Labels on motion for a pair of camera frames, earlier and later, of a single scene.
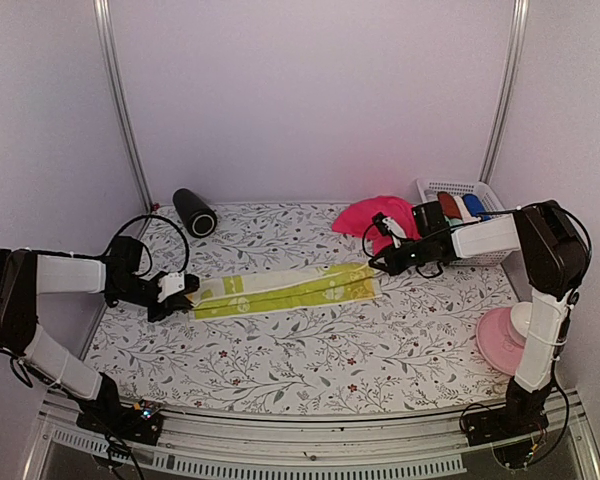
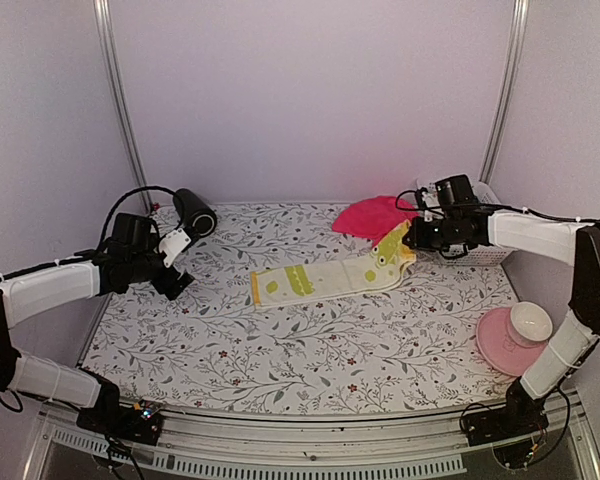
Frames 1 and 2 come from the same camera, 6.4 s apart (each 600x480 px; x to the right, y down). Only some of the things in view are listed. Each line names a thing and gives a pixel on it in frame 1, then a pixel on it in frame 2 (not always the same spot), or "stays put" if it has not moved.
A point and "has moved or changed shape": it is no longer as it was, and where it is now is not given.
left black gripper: [178, 301] to [165, 284]
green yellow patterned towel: [281, 291] has moved or changed shape
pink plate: [499, 344] stays put
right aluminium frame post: [521, 15] stays put
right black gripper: [392, 267] to [416, 236]
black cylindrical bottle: [197, 217] stays put
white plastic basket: [490, 206] stays put
